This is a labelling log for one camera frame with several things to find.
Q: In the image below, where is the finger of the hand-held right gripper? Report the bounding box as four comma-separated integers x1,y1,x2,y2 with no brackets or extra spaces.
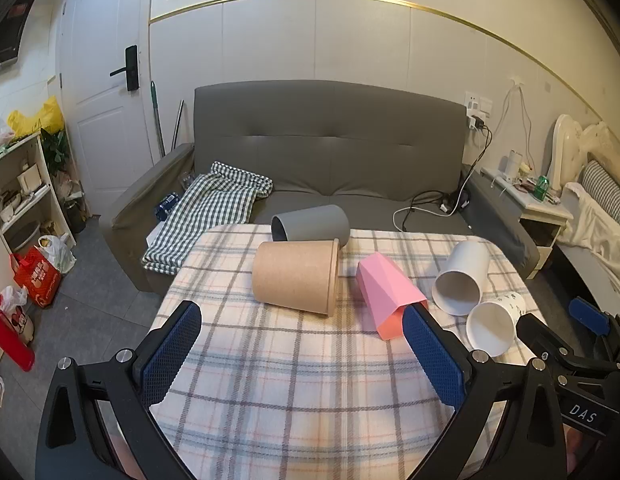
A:
516,312,620,377
569,297,620,361

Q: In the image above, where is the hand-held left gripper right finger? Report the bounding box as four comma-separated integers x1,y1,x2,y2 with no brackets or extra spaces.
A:
402,304,573,480

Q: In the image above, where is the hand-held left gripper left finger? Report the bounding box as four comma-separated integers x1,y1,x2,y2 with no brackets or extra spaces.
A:
35,301,203,480

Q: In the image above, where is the white printed cup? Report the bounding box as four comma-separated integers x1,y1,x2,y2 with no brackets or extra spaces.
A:
466,292,527,358

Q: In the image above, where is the pink faceted cup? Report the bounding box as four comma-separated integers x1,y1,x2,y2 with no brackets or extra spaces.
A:
356,252,430,342

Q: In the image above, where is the plain white cup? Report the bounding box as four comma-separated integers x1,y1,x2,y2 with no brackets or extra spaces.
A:
432,240,491,317

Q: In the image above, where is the brown paper cup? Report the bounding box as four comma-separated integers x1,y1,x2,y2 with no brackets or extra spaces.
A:
252,239,341,317

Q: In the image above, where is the grey cup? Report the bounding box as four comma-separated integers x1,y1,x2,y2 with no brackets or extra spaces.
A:
270,204,351,248

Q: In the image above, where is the white blanket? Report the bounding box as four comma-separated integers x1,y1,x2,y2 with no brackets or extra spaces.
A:
560,182,620,306

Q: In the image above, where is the white nightstand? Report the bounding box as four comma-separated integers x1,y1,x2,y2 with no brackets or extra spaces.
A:
482,167,573,273

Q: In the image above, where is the striped pillow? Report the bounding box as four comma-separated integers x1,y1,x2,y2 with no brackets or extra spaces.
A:
580,160,620,238

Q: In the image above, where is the plaid tablecloth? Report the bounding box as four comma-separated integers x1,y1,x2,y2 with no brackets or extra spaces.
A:
149,224,546,480

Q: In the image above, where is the white plastic bag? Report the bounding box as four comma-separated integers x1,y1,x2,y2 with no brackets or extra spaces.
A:
38,234,77,275

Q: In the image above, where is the blue packet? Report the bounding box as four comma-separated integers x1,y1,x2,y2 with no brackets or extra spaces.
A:
156,192,181,221

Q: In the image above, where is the green checked cloth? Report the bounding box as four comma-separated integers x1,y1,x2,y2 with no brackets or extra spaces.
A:
141,161,274,277

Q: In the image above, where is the red shopping bag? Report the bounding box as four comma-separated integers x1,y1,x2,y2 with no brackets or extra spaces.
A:
12,246,62,308

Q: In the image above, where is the white bed headboard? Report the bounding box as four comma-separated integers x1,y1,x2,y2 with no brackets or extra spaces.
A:
547,114,620,196

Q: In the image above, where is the white shelf unit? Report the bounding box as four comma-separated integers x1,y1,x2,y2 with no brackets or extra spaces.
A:
0,132,73,281

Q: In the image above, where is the white door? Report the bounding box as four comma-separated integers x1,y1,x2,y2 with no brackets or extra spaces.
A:
57,0,156,216

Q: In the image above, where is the green plant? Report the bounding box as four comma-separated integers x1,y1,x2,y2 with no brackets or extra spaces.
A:
40,129,73,178

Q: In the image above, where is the metal pole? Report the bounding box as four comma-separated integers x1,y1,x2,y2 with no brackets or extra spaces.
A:
171,100,185,148

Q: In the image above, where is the grey sofa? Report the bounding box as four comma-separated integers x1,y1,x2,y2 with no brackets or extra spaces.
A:
98,80,541,293

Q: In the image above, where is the yellow plastic bag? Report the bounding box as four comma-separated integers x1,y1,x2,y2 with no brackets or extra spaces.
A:
8,96,65,138

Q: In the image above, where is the black cable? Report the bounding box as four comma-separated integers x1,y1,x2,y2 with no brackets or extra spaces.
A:
407,125,493,217

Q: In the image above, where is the white wall cable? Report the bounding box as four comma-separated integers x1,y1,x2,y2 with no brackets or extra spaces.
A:
497,76,535,161

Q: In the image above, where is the green mop handle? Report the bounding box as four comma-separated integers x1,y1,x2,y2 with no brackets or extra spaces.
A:
149,81,166,158

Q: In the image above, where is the white wall outlet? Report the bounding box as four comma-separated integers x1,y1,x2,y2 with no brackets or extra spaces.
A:
464,91,493,116

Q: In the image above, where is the black door lock handle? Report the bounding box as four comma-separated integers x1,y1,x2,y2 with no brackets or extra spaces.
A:
110,45,139,92

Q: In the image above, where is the black wall television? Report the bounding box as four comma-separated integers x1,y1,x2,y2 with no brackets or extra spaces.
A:
0,0,47,73

